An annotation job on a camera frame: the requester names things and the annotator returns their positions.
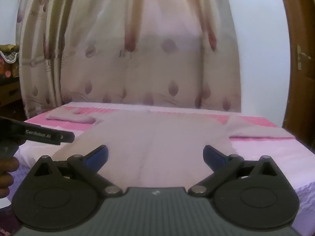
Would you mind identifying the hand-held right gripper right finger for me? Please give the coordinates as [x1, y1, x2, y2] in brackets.
[188, 145, 280, 198]

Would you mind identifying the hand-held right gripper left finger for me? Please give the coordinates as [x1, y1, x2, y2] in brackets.
[34, 145, 123, 198]

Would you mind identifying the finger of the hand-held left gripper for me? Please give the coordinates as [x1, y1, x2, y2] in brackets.
[60, 131, 75, 143]

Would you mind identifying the beige shirt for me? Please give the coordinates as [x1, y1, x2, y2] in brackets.
[45, 109, 296, 190]

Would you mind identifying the person's left hand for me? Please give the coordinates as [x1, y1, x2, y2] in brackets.
[0, 157, 20, 198]

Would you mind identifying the bed with pink checked sheet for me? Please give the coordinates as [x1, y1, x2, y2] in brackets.
[0, 101, 315, 227]

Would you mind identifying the brown wooden cabinet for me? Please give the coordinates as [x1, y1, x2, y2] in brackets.
[0, 78, 25, 108]

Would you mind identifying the colourful patterned bag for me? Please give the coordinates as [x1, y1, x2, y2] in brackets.
[0, 44, 20, 79]

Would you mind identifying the beige leaf print curtain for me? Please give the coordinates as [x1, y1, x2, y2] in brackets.
[16, 0, 243, 120]

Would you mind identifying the brown wooden door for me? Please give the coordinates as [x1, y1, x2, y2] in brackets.
[279, 0, 315, 154]

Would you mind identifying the brass door handle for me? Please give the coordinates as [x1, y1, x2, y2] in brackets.
[296, 45, 311, 71]

